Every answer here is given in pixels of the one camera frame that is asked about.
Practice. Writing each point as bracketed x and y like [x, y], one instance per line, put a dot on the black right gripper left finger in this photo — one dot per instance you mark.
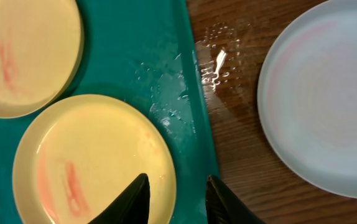
[130, 207]

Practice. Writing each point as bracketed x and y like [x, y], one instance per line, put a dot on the light blue plate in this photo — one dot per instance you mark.
[307, 96]

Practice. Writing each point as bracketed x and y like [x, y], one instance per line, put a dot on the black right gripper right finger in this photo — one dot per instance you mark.
[224, 207]

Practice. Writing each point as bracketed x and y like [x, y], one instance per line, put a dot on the yellow plate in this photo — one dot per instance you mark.
[79, 154]
[41, 46]

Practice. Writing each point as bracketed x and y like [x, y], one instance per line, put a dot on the teal plastic tray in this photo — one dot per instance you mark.
[143, 54]

